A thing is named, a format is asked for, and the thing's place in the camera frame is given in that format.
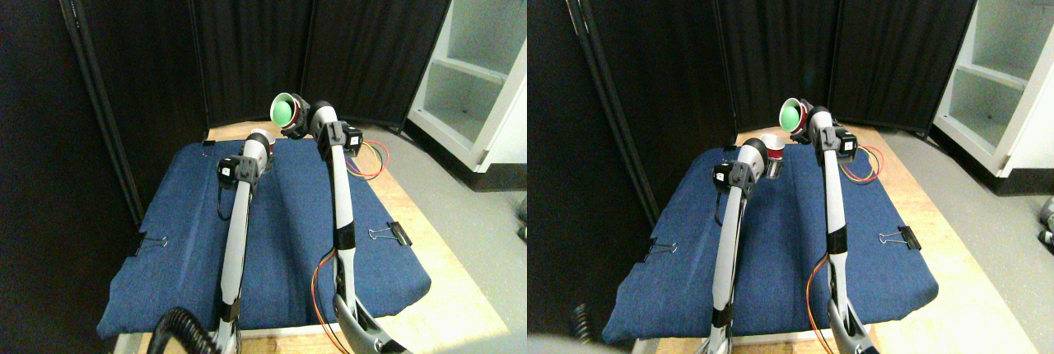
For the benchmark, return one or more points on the green ball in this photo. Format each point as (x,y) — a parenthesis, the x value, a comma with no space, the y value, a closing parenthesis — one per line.
(790,115)
(284,111)

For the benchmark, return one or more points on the white shelf unit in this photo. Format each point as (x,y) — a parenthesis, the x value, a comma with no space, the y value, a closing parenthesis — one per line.
(1039,123)
(510,123)

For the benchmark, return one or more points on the grey device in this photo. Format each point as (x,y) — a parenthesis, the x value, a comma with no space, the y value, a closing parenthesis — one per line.
(523,230)
(1047,222)

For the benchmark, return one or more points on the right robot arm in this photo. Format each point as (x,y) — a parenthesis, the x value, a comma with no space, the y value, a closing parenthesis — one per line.
(834,197)
(342,197)

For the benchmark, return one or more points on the dark blue cloth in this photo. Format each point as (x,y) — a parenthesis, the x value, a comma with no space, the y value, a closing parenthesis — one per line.
(284,239)
(782,247)

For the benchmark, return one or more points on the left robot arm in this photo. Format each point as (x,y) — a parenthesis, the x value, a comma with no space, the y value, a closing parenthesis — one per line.
(235,230)
(729,239)

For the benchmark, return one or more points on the black curtain stand pole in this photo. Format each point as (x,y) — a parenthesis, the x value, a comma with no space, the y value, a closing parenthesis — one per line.
(97,90)
(609,90)

